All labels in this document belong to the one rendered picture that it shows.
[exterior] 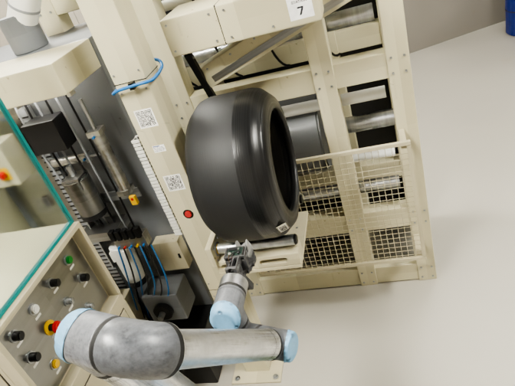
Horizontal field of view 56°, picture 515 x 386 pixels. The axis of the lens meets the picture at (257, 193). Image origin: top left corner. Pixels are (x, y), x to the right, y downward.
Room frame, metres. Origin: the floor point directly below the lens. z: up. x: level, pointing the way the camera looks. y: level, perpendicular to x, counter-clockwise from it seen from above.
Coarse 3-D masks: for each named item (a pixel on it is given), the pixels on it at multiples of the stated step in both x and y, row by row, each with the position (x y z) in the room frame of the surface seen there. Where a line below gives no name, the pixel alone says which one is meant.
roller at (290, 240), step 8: (256, 240) 1.61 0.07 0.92; (264, 240) 1.60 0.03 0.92; (272, 240) 1.58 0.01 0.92; (280, 240) 1.57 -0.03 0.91; (288, 240) 1.56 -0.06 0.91; (296, 240) 1.55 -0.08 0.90; (216, 248) 1.66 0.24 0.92; (224, 248) 1.65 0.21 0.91; (256, 248) 1.60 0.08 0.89; (264, 248) 1.59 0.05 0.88
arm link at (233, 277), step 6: (222, 276) 1.20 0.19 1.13; (228, 276) 1.18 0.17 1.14; (234, 276) 1.17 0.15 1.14; (240, 276) 1.17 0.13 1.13; (222, 282) 1.17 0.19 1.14; (234, 282) 1.15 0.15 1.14; (240, 282) 1.15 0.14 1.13; (246, 282) 1.17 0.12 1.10; (246, 288) 1.15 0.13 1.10; (246, 294) 1.14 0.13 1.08
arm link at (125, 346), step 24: (120, 336) 0.72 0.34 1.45; (144, 336) 0.72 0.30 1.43; (168, 336) 0.73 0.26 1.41; (192, 336) 0.78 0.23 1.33; (216, 336) 0.83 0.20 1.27; (240, 336) 0.88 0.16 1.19; (264, 336) 0.93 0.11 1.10; (288, 336) 0.98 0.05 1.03; (96, 360) 0.71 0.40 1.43; (120, 360) 0.69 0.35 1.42; (144, 360) 0.69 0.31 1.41; (168, 360) 0.70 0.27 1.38; (192, 360) 0.75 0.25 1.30; (216, 360) 0.79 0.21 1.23; (240, 360) 0.85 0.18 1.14; (264, 360) 0.92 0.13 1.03; (288, 360) 0.94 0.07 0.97
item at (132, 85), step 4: (156, 60) 1.87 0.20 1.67; (160, 60) 1.86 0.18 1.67; (160, 64) 1.84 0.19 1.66; (160, 68) 1.81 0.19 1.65; (160, 72) 1.79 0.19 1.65; (156, 76) 1.75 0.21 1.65; (144, 80) 1.72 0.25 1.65; (148, 80) 1.72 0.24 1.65; (152, 80) 1.73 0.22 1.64; (128, 84) 1.73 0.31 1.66; (132, 84) 1.73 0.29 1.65; (136, 84) 1.72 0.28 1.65; (140, 84) 1.72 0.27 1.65; (120, 88) 1.74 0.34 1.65; (124, 88) 1.73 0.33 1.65; (128, 88) 1.73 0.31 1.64; (132, 88) 1.73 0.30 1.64; (116, 92) 1.75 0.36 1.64
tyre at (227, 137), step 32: (224, 96) 1.76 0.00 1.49; (256, 96) 1.70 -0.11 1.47; (192, 128) 1.65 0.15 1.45; (224, 128) 1.59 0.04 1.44; (256, 128) 1.55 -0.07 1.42; (288, 128) 1.90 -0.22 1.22; (192, 160) 1.56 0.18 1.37; (224, 160) 1.51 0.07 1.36; (256, 160) 1.48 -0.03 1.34; (288, 160) 1.92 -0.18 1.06; (192, 192) 1.55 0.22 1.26; (224, 192) 1.47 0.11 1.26; (256, 192) 1.44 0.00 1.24; (288, 192) 1.84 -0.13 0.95; (224, 224) 1.49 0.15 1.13; (256, 224) 1.45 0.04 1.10; (288, 224) 1.52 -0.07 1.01
